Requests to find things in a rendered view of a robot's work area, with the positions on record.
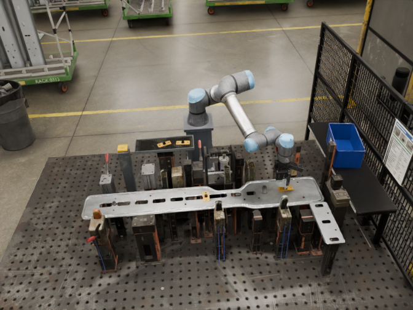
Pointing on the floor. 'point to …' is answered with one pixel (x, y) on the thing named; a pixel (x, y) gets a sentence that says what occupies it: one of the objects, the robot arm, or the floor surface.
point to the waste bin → (14, 117)
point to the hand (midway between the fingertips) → (285, 186)
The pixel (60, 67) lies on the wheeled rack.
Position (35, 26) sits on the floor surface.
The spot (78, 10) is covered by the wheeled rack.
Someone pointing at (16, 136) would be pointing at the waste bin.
